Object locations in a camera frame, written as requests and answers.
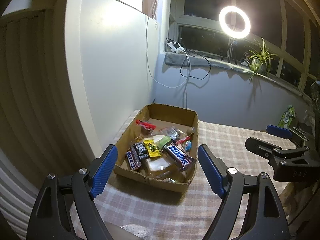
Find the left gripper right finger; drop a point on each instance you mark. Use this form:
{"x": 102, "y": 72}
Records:
{"x": 264, "y": 217}

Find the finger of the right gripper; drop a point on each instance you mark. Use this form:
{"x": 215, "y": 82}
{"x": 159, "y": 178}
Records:
{"x": 277, "y": 131}

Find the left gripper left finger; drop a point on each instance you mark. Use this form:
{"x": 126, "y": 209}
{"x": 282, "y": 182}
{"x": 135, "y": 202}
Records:
{"x": 50, "y": 217}

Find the Snickers bar brown wrapper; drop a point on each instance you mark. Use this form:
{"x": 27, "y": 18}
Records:
{"x": 181, "y": 159}

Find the packaged toast bread slice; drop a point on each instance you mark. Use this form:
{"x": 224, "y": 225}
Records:
{"x": 159, "y": 167}

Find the clear bag dark snack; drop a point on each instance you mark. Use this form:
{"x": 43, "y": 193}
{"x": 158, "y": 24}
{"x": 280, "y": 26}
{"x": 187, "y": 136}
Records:
{"x": 173, "y": 132}

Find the green tissue box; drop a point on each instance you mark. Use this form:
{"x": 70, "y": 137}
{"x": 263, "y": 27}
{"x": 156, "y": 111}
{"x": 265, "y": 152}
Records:
{"x": 288, "y": 118}

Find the green potted plant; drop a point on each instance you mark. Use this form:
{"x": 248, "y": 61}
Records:
{"x": 257, "y": 58}

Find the checkered beige tablecloth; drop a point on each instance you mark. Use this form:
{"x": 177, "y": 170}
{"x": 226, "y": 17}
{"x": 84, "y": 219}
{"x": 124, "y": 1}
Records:
{"x": 171, "y": 215}

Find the green small snack packet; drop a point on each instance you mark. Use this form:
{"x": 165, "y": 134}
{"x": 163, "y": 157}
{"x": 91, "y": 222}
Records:
{"x": 164, "y": 141}

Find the black white snack packet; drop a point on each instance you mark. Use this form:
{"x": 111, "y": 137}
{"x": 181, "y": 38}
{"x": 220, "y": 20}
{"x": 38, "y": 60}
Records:
{"x": 141, "y": 150}

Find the brown cardboard box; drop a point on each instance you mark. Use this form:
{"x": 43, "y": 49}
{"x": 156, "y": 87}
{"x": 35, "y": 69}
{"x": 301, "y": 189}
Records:
{"x": 161, "y": 116}

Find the yellow snack packet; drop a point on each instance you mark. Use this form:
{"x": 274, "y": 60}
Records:
{"x": 152, "y": 148}

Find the red wrapped dark snack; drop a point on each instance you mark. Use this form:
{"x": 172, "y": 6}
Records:
{"x": 145, "y": 127}

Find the white power strip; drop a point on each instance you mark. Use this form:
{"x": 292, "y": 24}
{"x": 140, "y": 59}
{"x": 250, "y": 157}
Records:
{"x": 175, "y": 47}

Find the white cabinet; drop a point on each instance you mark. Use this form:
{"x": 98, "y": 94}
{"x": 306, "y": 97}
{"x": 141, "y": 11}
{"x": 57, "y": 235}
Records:
{"x": 105, "y": 55}

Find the ring light tripod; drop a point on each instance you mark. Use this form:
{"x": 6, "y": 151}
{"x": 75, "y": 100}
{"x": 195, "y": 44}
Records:
{"x": 231, "y": 48}

